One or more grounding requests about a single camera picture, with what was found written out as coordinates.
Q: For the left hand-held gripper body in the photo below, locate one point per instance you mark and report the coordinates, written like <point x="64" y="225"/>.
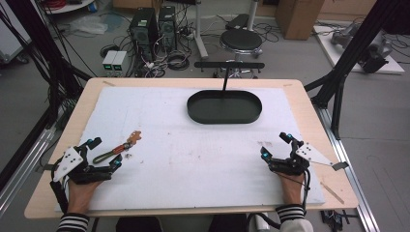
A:
<point x="96" y="174"/>

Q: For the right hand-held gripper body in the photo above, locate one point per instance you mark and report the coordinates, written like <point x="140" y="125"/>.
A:
<point x="290" y="166"/>

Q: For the black hanger stand with tray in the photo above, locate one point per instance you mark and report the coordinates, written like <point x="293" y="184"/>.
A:
<point x="222" y="108"/>

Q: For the person's right hand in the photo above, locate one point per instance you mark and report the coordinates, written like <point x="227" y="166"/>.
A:
<point x="293" y="190"/>

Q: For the person's left hand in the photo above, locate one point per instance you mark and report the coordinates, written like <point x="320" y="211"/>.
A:
<point x="80" y="196"/>

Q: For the thin wooden stick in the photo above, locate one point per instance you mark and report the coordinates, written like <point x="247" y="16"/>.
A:
<point x="332" y="192"/>

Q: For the white cylinder under table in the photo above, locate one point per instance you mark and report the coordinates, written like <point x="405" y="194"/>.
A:
<point x="262" y="222"/>

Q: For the person's left leg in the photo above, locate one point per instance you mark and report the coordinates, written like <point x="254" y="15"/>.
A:
<point x="138" y="225"/>

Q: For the person's leg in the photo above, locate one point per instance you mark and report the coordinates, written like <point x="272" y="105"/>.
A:
<point x="227" y="224"/>
<point x="138" y="225"/>

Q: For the white foam mat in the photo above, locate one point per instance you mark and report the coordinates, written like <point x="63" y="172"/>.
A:
<point x="199" y="161"/>

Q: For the black clips on floor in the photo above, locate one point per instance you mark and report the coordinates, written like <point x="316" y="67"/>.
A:
<point x="335" y="219"/>

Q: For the person's right leg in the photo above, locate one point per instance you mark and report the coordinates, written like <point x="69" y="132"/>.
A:
<point x="227" y="224"/>

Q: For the grey bench power supply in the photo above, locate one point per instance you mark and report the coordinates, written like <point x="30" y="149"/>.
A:
<point x="109" y="61"/>
<point x="120" y="61"/>

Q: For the white board on floor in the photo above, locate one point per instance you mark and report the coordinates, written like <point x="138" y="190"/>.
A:
<point x="325" y="48"/>

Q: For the black round stool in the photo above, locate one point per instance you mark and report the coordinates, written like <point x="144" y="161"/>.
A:
<point x="241" y="40"/>

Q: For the clear plastic bag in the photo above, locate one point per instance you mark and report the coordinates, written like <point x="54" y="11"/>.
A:
<point x="88" y="25"/>

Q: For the brown cardboard box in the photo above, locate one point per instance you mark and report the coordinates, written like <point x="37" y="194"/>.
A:
<point x="298" y="17"/>

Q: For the large black computer tower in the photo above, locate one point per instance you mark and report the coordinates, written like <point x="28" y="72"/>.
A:
<point x="143" y="32"/>

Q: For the grey robot equipment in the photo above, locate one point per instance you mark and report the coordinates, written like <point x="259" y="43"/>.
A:
<point x="370" y="48"/>

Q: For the flat black case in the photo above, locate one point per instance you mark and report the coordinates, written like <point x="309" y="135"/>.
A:
<point x="237" y="22"/>

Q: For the white desk leg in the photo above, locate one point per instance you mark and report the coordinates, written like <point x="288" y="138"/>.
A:
<point x="200" y="32"/>

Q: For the small black computer tower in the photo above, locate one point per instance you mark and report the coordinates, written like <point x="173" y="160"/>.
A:
<point x="167" y="27"/>

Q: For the white round table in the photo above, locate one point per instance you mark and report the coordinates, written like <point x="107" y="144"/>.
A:
<point x="69" y="6"/>

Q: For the aluminium rail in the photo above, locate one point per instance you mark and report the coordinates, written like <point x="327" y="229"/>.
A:
<point x="351" y="180"/>
<point x="22" y="167"/>

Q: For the black metal frame post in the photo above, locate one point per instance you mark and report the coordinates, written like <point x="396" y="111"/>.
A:
<point x="351" y="54"/>
<point x="48" y="58"/>

